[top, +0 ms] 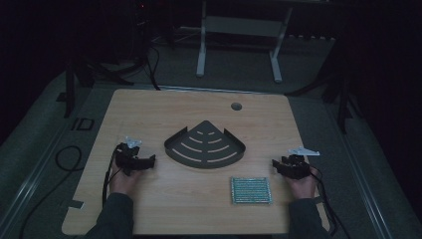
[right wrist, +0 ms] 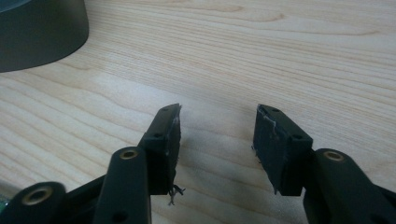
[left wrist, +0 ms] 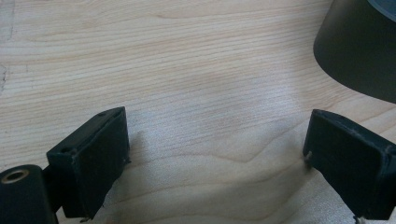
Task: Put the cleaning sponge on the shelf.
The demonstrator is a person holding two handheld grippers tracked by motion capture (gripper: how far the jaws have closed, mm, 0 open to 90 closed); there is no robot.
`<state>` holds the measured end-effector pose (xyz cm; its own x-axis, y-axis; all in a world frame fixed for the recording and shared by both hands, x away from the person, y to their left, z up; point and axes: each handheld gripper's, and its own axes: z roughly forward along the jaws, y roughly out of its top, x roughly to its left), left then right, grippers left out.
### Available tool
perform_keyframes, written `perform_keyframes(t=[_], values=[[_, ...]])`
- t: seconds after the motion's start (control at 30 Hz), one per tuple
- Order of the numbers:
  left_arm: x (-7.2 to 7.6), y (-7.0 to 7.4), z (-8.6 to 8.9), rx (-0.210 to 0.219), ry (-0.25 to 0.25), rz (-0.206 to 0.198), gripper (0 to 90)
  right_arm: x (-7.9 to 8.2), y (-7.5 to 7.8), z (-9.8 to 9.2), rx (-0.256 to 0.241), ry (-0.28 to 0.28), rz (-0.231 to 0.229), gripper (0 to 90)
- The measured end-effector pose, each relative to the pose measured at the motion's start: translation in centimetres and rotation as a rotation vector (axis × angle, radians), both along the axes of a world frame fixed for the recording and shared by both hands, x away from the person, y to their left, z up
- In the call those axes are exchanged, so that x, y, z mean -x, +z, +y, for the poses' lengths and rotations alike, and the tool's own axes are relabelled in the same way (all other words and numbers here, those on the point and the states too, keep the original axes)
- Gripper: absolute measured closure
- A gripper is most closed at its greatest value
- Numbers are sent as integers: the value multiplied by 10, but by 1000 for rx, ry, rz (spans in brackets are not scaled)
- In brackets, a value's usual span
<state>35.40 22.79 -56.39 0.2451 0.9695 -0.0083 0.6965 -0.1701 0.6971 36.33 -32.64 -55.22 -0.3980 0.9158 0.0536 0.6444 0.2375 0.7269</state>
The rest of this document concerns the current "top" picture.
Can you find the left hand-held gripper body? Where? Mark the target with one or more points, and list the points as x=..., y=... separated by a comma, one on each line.
x=127, y=153

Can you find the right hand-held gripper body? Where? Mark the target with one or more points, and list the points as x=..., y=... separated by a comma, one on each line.
x=293, y=164

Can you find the person's right hand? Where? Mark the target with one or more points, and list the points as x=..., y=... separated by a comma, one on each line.
x=303, y=186

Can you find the person's left hand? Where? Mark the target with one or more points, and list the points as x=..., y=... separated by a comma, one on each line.
x=124, y=181

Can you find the small grey ribbed tray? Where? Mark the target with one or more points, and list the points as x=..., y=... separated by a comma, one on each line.
x=251, y=190

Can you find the black corner shelf tray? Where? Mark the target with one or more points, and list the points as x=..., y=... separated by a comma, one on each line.
x=205, y=147

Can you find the black tripod stand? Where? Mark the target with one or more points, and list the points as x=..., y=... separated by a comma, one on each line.
x=83, y=71
x=338, y=96

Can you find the white metal stand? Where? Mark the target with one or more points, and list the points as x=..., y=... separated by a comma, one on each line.
x=240, y=30

